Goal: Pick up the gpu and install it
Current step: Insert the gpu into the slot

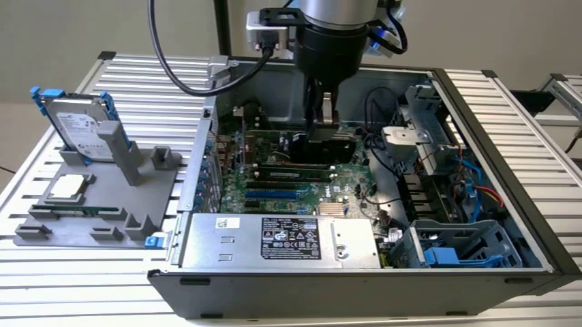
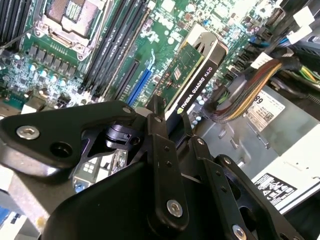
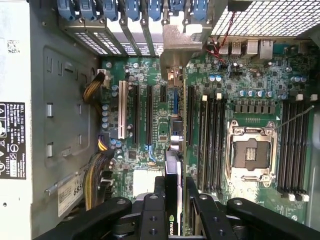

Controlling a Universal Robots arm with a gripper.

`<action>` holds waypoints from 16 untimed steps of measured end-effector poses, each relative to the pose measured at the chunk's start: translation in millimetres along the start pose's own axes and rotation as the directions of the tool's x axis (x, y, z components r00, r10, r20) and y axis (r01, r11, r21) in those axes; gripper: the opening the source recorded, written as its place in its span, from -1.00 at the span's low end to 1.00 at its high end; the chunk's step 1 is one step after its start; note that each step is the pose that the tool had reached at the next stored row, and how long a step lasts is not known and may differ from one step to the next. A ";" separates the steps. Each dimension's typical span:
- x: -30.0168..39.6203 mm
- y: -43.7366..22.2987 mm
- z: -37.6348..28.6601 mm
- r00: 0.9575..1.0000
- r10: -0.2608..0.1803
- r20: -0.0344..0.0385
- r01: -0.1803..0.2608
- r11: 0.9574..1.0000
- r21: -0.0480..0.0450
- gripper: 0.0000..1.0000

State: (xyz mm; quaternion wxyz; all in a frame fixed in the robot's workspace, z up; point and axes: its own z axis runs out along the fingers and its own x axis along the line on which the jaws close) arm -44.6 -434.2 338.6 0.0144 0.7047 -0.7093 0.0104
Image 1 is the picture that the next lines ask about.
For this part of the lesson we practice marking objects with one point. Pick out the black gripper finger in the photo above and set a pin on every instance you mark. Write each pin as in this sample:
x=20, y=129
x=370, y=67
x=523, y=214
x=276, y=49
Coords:
x=328, y=109

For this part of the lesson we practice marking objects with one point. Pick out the black Nvidia graphics card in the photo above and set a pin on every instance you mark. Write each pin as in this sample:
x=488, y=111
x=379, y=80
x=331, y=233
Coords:
x=323, y=150

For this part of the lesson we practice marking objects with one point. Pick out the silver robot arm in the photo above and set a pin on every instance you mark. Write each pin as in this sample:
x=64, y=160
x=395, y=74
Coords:
x=336, y=10

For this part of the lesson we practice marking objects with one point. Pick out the black RAM slot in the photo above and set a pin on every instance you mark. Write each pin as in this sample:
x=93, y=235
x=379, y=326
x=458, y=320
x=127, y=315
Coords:
x=295, y=168
x=260, y=173
x=295, y=165
x=317, y=178

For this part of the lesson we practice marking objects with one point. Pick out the grey metal drive cage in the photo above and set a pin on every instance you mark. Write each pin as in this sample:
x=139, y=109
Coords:
x=408, y=136

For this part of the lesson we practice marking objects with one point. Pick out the installed RAM stick with label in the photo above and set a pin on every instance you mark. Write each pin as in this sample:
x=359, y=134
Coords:
x=284, y=174

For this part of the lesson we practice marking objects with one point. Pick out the long black expansion slot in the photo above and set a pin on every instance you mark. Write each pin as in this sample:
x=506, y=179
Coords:
x=281, y=185

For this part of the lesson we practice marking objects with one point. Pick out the black vertical pole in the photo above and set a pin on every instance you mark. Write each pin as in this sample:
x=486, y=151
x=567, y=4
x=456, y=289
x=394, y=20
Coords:
x=223, y=27

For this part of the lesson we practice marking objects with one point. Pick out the metal port block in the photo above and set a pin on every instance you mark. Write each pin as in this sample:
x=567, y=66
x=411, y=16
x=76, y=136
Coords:
x=224, y=150

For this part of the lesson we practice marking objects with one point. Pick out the blue expansion slot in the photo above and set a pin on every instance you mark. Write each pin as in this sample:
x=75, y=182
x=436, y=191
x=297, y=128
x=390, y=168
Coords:
x=269, y=195

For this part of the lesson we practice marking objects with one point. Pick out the small silver chipset heatsink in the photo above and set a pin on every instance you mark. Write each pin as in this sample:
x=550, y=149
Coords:
x=331, y=208

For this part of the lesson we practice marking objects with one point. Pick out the green motherboard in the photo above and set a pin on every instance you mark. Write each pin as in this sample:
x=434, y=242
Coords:
x=291, y=207

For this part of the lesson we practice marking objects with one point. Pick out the short black expansion slot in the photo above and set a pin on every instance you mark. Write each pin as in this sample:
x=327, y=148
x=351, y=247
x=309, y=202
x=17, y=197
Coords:
x=253, y=204

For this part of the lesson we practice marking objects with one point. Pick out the grey metal disk bay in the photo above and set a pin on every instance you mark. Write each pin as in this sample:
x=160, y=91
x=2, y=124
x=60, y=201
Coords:
x=454, y=235

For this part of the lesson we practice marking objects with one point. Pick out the grey plastic parts rack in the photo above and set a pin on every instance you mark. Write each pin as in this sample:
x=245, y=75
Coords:
x=149, y=204

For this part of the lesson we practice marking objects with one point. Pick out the grey power supply unit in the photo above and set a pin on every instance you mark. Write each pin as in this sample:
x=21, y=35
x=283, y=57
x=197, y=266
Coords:
x=204, y=245

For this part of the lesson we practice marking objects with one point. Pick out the blue plastic drive tray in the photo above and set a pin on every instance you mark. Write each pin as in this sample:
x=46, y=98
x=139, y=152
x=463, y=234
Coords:
x=440, y=255

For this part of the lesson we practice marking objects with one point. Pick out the aluminium slat side table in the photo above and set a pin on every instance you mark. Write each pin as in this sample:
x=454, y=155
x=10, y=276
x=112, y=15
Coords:
x=567, y=88

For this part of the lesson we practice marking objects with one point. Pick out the black and grey PC case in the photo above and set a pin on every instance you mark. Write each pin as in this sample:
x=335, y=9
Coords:
x=317, y=293

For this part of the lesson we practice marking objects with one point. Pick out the blue case latch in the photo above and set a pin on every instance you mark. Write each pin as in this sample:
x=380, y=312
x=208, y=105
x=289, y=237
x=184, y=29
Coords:
x=152, y=242

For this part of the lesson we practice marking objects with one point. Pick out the hard disk in blue carrier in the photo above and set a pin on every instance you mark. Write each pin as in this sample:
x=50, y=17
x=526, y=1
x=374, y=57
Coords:
x=77, y=126

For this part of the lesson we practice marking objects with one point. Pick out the silver CPU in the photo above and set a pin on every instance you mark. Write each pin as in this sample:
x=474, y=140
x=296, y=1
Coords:
x=68, y=186

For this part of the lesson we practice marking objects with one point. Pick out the green RAM stick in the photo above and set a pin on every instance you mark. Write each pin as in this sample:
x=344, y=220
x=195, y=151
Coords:
x=72, y=210

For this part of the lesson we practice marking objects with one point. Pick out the blue lit wrist camera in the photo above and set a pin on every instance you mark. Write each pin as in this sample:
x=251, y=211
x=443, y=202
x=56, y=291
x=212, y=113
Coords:
x=383, y=37

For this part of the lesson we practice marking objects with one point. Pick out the silver white wrist camera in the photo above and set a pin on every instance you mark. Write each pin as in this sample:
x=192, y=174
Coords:
x=268, y=34

